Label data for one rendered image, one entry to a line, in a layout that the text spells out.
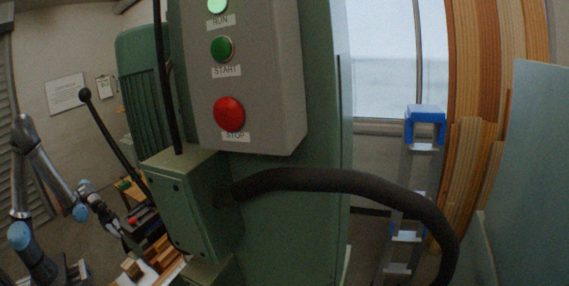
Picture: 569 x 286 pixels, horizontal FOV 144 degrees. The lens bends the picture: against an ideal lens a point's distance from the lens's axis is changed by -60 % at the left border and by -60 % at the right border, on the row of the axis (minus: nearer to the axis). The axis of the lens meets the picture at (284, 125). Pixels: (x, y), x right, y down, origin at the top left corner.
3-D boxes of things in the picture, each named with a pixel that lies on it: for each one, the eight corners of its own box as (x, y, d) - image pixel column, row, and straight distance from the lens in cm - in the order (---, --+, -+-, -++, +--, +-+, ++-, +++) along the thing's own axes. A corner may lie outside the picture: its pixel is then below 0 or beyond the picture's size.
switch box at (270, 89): (230, 130, 29) (214, 0, 29) (308, 133, 24) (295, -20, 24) (198, 150, 24) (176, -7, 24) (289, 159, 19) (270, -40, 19)
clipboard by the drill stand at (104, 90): (112, 96, 371) (108, 74, 371) (113, 95, 365) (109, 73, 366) (99, 100, 363) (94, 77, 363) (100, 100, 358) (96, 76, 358)
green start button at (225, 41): (213, 64, 20) (210, 37, 20) (236, 61, 19) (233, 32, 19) (208, 65, 20) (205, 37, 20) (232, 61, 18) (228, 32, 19)
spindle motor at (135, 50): (175, 143, 70) (157, 37, 68) (221, 149, 58) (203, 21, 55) (129, 170, 61) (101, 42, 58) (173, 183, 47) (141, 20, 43)
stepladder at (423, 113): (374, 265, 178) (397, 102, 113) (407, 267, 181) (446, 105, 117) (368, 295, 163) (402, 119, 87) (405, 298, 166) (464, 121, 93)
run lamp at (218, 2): (210, 16, 21) (208, -5, 21) (229, 11, 19) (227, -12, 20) (205, 16, 20) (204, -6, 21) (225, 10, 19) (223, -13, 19)
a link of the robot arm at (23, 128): (26, 107, 94) (96, 212, 105) (26, 107, 105) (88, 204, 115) (3, 126, 94) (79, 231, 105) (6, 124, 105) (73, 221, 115)
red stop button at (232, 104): (220, 128, 21) (214, 96, 21) (248, 129, 20) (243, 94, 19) (213, 131, 21) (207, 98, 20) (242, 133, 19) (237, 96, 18)
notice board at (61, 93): (88, 103, 358) (82, 70, 359) (89, 103, 357) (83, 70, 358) (49, 117, 348) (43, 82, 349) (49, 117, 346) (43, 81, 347)
